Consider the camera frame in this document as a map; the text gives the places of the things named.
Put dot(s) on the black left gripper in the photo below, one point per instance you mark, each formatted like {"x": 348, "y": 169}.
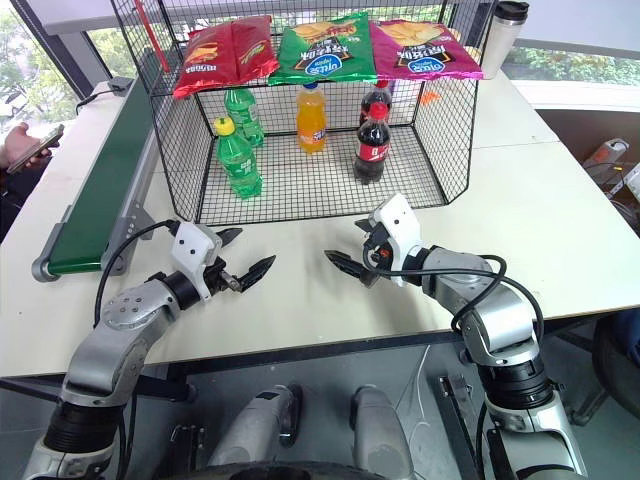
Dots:
{"x": 220, "y": 280}

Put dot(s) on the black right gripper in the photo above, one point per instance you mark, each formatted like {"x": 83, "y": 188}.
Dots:
{"x": 376, "y": 247}

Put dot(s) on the black smartphone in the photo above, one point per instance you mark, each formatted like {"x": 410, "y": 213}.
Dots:
{"x": 40, "y": 145}

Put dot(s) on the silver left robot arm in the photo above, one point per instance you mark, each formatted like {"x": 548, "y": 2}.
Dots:
{"x": 125, "y": 320}

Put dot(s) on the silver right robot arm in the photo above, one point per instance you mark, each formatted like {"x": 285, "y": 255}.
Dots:
{"x": 500, "y": 320}

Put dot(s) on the green conveyor belt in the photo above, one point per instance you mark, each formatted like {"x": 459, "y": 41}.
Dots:
{"x": 95, "y": 200}

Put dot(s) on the grey adapter box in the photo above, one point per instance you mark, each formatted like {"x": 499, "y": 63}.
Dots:
{"x": 120, "y": 86}

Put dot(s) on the person's bare hand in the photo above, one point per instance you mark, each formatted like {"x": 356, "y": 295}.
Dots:
{"x": 17, "y": 142}

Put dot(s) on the green soda bottle yellow cap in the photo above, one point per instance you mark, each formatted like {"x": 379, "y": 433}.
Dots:
{"x": 240, "y": 165}

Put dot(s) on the cola bottle red label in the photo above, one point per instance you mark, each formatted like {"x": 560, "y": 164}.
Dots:
{"x": 372, "y": 150}
{"x": 377, "y": 97}

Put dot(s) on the orange soda bottle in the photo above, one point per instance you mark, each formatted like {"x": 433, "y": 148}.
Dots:
{"x": 311, "y": 122}

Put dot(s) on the small orange object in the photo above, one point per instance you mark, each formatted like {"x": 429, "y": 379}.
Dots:
{"x": 429, "y": 97}

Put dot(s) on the silver robot leg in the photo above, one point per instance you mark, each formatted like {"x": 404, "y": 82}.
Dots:
{"x": 255, "y": 430}
{"x": 377, "y": 430}

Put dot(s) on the green chips bag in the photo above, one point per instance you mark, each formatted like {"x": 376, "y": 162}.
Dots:
{"x": 325, "y": 55}

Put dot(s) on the red chips bag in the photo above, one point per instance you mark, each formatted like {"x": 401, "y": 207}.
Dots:
{"x": 220, "y": 55}

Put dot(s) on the magenta chips bag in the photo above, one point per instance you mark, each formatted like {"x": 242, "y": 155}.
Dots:
{"x": 425, "y": 52}

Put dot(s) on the red strip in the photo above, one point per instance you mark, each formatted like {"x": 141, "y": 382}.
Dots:
{"x": 156, "y": 35}

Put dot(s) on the white travel mug black lid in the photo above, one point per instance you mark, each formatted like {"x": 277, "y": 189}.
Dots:
{"x": 500, "y": 45}

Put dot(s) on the white side table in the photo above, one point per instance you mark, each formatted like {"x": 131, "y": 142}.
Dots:
{"x": 575, "y": 95}

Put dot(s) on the white power strip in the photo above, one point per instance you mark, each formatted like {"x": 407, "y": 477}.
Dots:
{"x": 607, "y": 152}

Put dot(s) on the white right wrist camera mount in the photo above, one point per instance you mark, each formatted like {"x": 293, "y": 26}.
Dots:
{"x": 400, "y": 225}

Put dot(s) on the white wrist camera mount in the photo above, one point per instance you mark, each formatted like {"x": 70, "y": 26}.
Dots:
{"x": 192, "y": 250}
{"x": 400, "y": 225}

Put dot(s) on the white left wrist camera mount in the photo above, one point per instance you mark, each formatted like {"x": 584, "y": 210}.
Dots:
{"x": 192, "y": 250}

